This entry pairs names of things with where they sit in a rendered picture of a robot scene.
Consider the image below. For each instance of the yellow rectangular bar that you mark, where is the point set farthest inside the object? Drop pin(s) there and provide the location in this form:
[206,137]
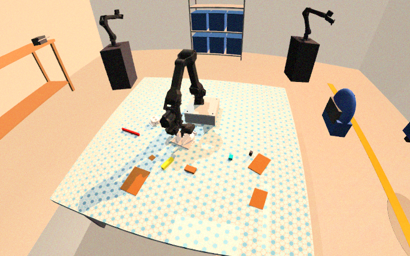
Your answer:
[167,163]

